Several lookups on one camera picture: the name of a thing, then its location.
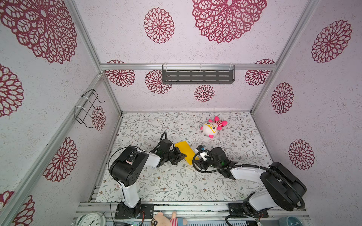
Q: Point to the pink white plush toy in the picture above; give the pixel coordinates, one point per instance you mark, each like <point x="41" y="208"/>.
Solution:
<point x="212" y="127"/>

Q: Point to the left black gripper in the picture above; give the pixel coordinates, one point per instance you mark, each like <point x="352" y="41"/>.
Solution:
<point x="179" y="156"/>

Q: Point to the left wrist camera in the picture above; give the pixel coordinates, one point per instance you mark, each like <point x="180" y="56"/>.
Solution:
<point x="165" y="146"/>

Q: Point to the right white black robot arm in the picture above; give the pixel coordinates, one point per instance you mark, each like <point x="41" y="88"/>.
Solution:
<point x="282" y="188"/>

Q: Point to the white analog alarm clock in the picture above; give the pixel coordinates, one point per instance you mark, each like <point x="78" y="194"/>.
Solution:
<point x="91" y="219"/>

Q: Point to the yellow square paper sheet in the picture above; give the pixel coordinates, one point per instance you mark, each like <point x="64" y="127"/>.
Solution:
<point x="186" y="152"/>

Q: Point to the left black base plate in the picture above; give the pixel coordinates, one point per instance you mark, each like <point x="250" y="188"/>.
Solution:
<point x="140" y="211"/>

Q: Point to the black wire wall rack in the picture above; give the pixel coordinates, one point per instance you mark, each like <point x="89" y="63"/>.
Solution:
<point x="91" y="114"/>

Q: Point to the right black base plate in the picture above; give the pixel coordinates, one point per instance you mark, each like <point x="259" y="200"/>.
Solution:
<point x="245" y="210"/>

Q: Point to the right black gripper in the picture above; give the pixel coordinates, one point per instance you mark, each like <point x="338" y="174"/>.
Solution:
<point x="201" y="163"/>

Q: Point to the pig plush striped shirt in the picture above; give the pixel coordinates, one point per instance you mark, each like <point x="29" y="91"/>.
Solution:
<point x="161" y="220"/>

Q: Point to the teal round clock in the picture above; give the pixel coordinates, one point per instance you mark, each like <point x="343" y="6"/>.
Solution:
<point x="290" y="221"/>

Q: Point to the dark grey wall shelf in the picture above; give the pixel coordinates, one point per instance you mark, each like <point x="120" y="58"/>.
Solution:
<point x="197" y="77"/>

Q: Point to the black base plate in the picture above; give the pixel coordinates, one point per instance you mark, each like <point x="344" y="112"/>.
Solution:
<point x="245" y="210"/>
<point x="140" y="211"/>

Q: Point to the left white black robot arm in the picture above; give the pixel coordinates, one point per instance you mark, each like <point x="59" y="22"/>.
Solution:
<point x="127" y="167"/>

